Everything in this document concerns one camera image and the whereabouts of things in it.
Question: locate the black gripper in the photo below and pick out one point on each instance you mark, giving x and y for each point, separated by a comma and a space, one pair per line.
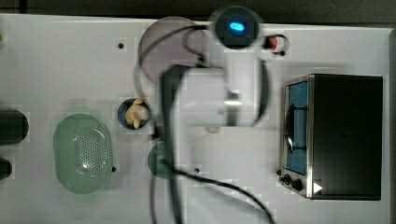
169, 85

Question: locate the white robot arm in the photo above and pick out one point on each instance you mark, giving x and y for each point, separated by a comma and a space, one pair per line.
228, 88

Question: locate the green oval strainer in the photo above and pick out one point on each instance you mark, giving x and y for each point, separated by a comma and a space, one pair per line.
83, 153

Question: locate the grey round plate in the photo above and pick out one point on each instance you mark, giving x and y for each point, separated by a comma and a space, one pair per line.
163, 45

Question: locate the small blue bowl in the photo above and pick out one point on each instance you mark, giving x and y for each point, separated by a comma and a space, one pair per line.
122, 111

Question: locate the teal green cup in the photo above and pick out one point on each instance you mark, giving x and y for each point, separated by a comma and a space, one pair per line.
158, 162

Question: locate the large pink strawberry toy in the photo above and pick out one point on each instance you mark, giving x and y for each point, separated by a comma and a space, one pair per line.
273, 43

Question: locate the black round pan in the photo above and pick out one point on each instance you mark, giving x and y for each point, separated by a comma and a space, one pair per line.
14, 127

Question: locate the black toaster oven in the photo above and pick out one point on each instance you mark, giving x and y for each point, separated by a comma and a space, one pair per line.
332, 137

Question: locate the black round stand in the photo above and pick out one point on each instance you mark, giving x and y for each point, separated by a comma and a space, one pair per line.
5, 168

